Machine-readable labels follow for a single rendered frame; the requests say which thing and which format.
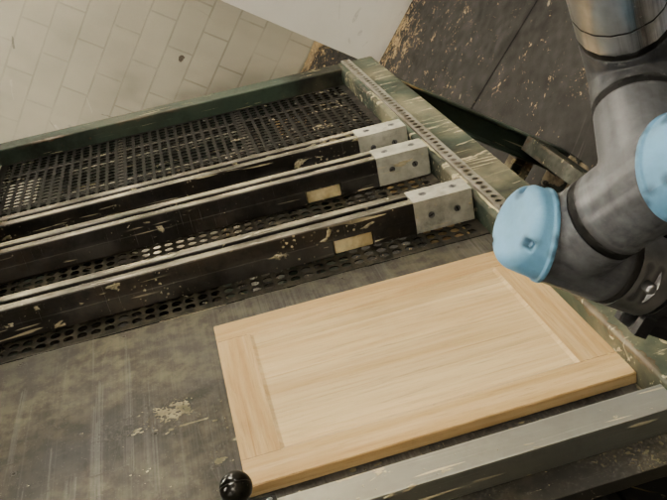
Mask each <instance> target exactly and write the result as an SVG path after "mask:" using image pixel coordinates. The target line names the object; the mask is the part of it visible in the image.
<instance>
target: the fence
mask: <svg viewBox="0 0 667 500"><path fill-rule="evenodd" d="M664 434H667V390H666V389H665V388H664V387H663V386H662V385H661V384H659V385H655V386H652V387H649V388H645V389H642V390H639V391H635V392H632V393H629V394H625V395H622V396H618V397H615V398H612V399H608V400H605V401H602V402H598V403H595V404H592V405H588V406H585V407H582V408H578V409H575V410H573V411H569V412H566V413H563V414H559V415H556V416H553V417H549V418H546V419H543V420H539V421H536V422H533V423H529V424H526V425H523V426H519V427H516V428H513V429H509V430H506V431H503V432H499V433H496V434H493V435H489V436H486V437H480V438H477V439H473V440H470V441H467V442H463V443H460V444H457V445H453V446H450V447H447V448H443V449H440V450H437V451H433V452H430V453H427V454H423V455H420V456H417V457H413V458H410V459H407V460H403V461H400V462H397V463H393V464H390V465H387V466H383V467H380V468H377V469H373V470H370V471H367V472H363V473H360V474H356V475H353V476H350V477H347V478H344V479H341V480H337V481H334V482H331V483H327V484H324V485H321V486H317V487H314V488H311V489H307V490H304V491H301V492H297V493H294V494H291V495H287V496H284V497H281V498H277V500H451V499H454V498H458V497H461V496H464V495H467V494H471V493H473V492H476V491H480V490H483V489H486V488H489V487H493V486H496V485H499V484H502V483H506V482H509V481H512V480H515V479H519V478H522V477H525V476H528V475H532V474H535V473H538V472H541V471H545V470H548V469H551V468H554V467H558V466H561V465H564V464H567V463H571V462H574V461H577V460H580V459H584V458H587V457H590V456H593V455H597V454H600V453H603V452H606V451H610V450H613V449H616V448H619V447H623V446H626V445H629V444H632V443H636V442H639V441H642V440H645V439H649V438H654V437H657V436H661V435H664Z"/></svg>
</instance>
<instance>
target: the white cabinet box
mask: <svg viewBox="0 0 667 500"><path fill-rule="evenodd" d="M221 1H223V2H225V3H228V4H230V5H232V6H235V7H237V8H239V9H242V10H244V11H246V12H249V13H251V14H253V15H256V16H258V17H260V18H263V19H265V20H267V21H270V22H272V23H274V24H277V25H279V26H281V27H284V28H286V29H288V30H291V31H293V32H295V33H298V34H300V35H302V36H305V37H307V38H309V39H312V40H314V41H316V42H319V43H321V44H323V45H326V46H328V47H330V48H333V49H335V50H337V51H340V52H342V53H344V54H347V55H349V56H351V57H354V58H356V59H362V58H367V57H373V58H374V59H375V60H376V61H378V62H380V60H381V58H382V56H383V54H384V53H385V51H386V49H387V47H388V45H389V43H390V41H391V40H392V38H393V36H394V34H395V32H396V30H397V28H398V26H399V25H400V23H401V21H402V19H403V17H404V15H405V13H406V12H407V10H408V8H409V6H410V4H411V2H412V0H221Z"/></svg>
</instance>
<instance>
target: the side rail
mask: <svg viewBox="0 0 667 500"><path fill-rule="evenodd" d="M341 73H342V70H341V68H340V67H339V66H338V65H337V64H334V65H330V66H325V67H321V68H317V69H313V70H308V71H304V72H300V73H296V74H291V75H287V76H283V77H279V78H274V79H270V80H266V81H262V82H257V83H253V84H249V85H245V86H241V87H236V88H232V89H228V90H225V91H220V92H216V93H212V94H208V95H203V96H199V97H195V98H191V99H186V100H182V101H178V102H174V103H170V104H165V105H161V106H157V107H153V108H148V109H144V110H140V111H136V112H131V113H127V114H123V115H119V116H114V117H110V118H106V119H102V120H97V121H93V122H89V123H85V124H81V125H76V126H72V127H68V128H64V129H60V130H56V131H52V132H48V133H43V134H39V135H35V136H31V137H26V138H22V139H18V140H14V141H10V142H5V143H1V144H0V160H1V163H2V164H1V166H2V167H3V166H7V165H11V164H15V163H19V162H23V161H28V160H32V159H36V158H40V157H44V156H47V155H52V154H56V153H60V152H64V151H68V150H73V149H77V148H81V147H85V146H89V145H93V144H98V143H102V142H106V141H110V140H114V139H118V138H123V137H127V136H131V135H135V134H139V133H144V132H148V131H152V130H156V129H160V128H164V127H169V126H173V125H177V124H181V123H185V122H190V121H194V120H198V119H202V118H205V117H209V116H214V115H218V114H222V113H226V112H230V111H234V110H239V109H243V108H247V107H251V106H255V105H260V104H264V103H268V102H272V101H276V100H280V99H285V98H289V97H293V96H297V95H301V94H305V93H310V92H314V91H318V90H322V89H326V88H331V87H335V86H339V85H343V81H342V75H341Z"/></svg>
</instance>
